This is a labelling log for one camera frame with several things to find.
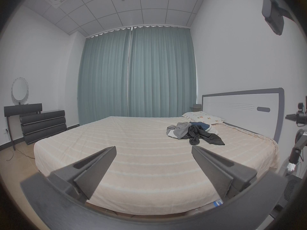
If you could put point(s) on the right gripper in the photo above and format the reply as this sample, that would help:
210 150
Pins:
302 118

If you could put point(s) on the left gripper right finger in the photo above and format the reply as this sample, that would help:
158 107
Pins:
215 171

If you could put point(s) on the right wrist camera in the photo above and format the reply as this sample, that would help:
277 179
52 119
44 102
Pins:
301 106

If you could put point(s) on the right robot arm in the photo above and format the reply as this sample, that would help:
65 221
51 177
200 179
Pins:
298 147

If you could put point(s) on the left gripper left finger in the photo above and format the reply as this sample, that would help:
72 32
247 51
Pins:
93 171

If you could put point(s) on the round mirror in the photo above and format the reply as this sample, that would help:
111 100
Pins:
20 90

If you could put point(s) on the black T-shirt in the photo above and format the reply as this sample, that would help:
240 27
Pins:
212 139

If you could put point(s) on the bed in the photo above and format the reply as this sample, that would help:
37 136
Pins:
144 140

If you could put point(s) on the blue-green curtain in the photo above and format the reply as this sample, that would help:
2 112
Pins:
103 80
163 75

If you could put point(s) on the pile of clothes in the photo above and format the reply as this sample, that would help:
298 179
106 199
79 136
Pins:
177 131

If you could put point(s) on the grey bedside table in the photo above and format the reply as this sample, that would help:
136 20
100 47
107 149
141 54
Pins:
195 107

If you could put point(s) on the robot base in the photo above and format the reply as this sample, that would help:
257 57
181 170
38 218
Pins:
291 189

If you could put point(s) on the black dressing table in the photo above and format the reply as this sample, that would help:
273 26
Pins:
22 109

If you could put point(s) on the white printed pillow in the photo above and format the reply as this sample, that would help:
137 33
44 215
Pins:
201 117

